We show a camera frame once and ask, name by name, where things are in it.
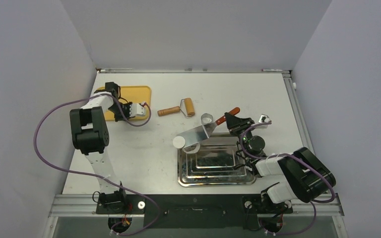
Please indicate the metal ring cutter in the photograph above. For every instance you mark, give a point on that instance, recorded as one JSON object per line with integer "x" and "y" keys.
{"x": 206, "y": 118}

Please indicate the wooden rolling pin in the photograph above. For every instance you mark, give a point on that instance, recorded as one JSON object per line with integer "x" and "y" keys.
{"x": 185, "y": 107}

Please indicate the yellow plastic tray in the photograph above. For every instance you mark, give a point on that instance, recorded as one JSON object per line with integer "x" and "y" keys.
{"x": 135, "y": 94}

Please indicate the aluminium frame rail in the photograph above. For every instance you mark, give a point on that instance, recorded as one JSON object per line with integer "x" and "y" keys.
{"x": 297, "y": 111}

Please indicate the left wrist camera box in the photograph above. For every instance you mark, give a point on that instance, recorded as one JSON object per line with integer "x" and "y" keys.
{"x": 137, "y": 110}

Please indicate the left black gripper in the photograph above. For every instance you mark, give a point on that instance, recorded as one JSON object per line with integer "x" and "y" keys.
{"x": 127, "y": 115}

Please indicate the scraper with red handle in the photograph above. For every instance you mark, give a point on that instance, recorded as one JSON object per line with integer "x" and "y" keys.
{"x": 201, "y": 132}

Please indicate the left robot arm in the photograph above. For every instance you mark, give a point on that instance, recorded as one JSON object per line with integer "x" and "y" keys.
{"x": 90, "y": 135}

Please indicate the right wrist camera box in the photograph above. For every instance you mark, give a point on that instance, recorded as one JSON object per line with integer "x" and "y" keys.
{"x": 264, "y": 119}

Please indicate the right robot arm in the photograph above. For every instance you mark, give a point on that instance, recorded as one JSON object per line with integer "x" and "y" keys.
{"x": 306, "y": 177}

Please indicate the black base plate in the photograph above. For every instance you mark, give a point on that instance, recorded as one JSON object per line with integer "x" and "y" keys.
{"x": 192, "y": 211}

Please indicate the white dough piece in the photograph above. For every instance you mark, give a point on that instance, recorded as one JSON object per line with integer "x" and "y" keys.
{"x": 192, "y": 149}

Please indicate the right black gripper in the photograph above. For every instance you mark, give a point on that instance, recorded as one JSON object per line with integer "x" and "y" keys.
{"x": 236, "y": 124}

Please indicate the white cut dough disc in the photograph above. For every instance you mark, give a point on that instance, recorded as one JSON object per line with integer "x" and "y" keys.
{"x": 179, "y": 142}

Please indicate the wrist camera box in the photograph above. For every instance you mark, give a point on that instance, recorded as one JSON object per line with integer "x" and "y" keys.
{"x": 264, "y": 119}
{"x": 137, "y": 110}

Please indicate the stainless steel tray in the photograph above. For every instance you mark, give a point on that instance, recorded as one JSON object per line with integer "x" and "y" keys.
{"x": 216, "y": 163}

